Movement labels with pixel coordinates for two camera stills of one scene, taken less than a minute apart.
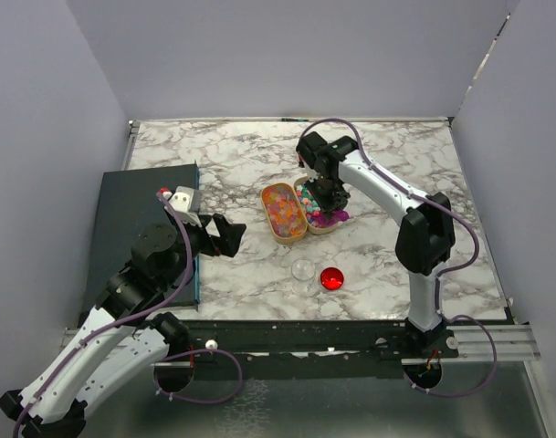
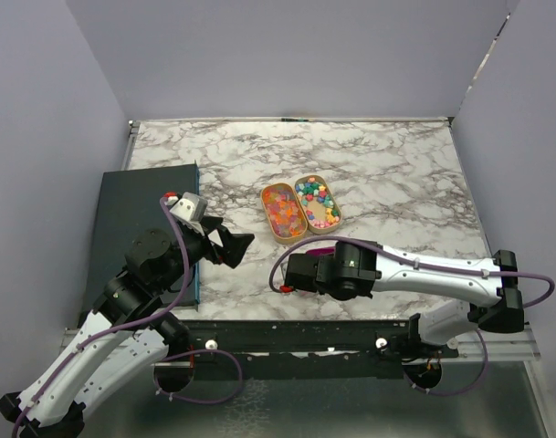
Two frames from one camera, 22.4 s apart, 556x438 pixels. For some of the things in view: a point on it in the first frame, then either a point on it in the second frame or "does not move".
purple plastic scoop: (335, 216) -> (321, 251)
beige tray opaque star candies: (310, 207) does not move
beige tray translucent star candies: (285, 213) does not move
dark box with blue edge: (129, 201) does not move
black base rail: (317, 349) does not move
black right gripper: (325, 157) -> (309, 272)
